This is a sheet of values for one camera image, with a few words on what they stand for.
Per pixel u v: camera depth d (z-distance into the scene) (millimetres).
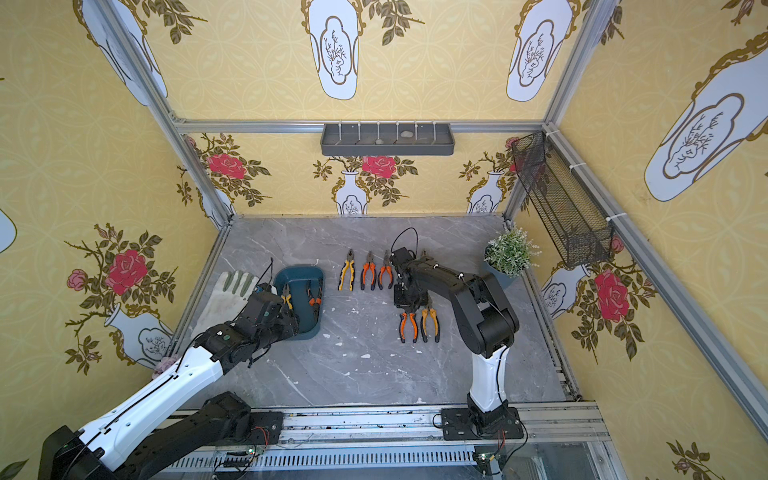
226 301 967
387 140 918
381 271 1033
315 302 949
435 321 917
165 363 741
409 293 822
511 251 896
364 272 1033
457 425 733
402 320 921
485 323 510
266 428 732
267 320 617
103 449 395
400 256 828
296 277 1029
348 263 1058
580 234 839
